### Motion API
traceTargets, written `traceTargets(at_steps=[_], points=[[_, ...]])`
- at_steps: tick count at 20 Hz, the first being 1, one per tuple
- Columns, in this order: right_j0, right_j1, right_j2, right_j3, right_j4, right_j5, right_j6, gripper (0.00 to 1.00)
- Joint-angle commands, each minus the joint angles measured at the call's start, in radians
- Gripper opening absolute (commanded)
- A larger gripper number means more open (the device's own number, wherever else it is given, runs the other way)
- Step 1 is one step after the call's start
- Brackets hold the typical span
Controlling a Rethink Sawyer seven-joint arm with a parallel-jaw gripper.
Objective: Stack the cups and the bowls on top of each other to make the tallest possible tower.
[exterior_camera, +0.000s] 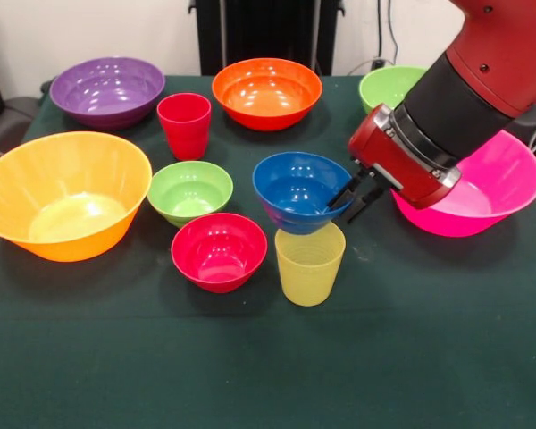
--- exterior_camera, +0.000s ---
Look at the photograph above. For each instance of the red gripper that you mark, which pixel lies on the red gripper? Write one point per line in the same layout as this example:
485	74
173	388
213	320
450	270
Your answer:
393	161

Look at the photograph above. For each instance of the small blue bowl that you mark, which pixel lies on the small blue bowl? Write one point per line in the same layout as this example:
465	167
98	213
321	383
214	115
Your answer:
295	192

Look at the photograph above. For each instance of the yellow translucent cup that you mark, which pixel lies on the yellow translucent cup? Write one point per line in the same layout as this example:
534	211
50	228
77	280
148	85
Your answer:
310	268

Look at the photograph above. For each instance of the orange bowl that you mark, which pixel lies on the orange bowl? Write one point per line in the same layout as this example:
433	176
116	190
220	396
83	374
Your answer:
265	94

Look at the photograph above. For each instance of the large pink bowl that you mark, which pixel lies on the large pink bowl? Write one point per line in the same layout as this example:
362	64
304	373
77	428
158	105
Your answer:
496	187

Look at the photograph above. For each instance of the red cup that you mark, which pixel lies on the red cup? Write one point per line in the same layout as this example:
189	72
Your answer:
185	129

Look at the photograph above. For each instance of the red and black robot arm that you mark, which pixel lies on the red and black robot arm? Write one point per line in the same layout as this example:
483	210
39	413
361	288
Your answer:
478	80

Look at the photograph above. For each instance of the large light green bowl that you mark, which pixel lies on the large light green bowl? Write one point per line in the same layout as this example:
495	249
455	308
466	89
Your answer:
384	87

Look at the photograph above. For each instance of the black power plug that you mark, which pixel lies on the black power plug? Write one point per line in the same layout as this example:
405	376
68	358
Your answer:
379	62

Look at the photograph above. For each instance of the small red bowl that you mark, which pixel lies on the small red bowl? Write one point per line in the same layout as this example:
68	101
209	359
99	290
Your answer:
219	252

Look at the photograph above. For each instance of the small green bowl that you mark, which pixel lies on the small green bowl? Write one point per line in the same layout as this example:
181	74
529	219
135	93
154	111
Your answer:
190	192

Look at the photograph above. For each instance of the dark green tablecloth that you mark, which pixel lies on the dark green tablecloth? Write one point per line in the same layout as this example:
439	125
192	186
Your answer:
268	357

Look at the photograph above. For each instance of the purple bowl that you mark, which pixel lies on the purple bowl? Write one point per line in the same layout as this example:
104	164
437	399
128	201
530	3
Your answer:
107	89

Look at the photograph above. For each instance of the large yellow-orange bowl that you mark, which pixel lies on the large yellow-orange bowl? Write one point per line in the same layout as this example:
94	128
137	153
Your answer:
67	192

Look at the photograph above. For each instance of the small black knob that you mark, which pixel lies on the small black knob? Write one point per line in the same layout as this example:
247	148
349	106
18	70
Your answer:
46	87

